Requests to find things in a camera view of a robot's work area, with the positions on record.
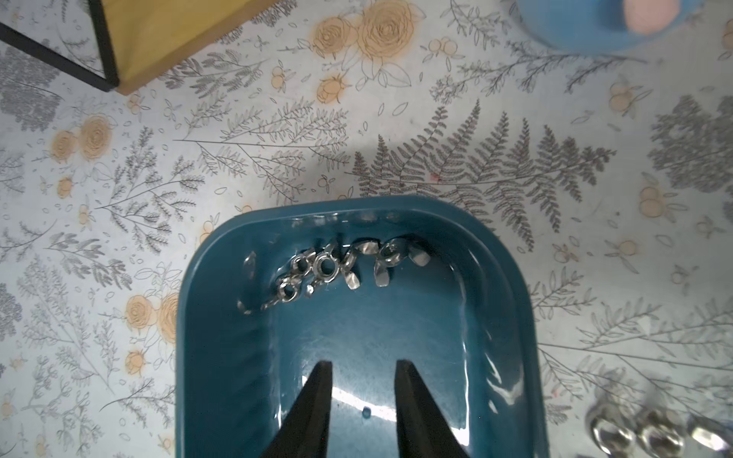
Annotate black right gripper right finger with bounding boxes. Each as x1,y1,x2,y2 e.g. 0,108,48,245
394,360,469,458

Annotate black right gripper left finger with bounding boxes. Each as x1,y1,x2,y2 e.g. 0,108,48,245
261,361,333,458

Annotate steel wing nut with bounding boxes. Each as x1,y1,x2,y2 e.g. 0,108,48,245
687,416,732,457
636,408,685,458
586,403,637,457

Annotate teal plastic storage tray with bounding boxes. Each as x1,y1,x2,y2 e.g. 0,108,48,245
176,197,549,457

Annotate pile of steel wing nuts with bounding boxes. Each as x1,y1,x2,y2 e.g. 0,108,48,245
236,236,433,315

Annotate floral table mat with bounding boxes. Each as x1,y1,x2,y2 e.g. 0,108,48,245
1,1,732,457

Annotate wooden three-tier shelf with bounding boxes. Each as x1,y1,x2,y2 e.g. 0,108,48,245
1,0,274,95

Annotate peach pig plush blue trousers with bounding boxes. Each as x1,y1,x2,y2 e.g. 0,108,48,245
517,0,702,55

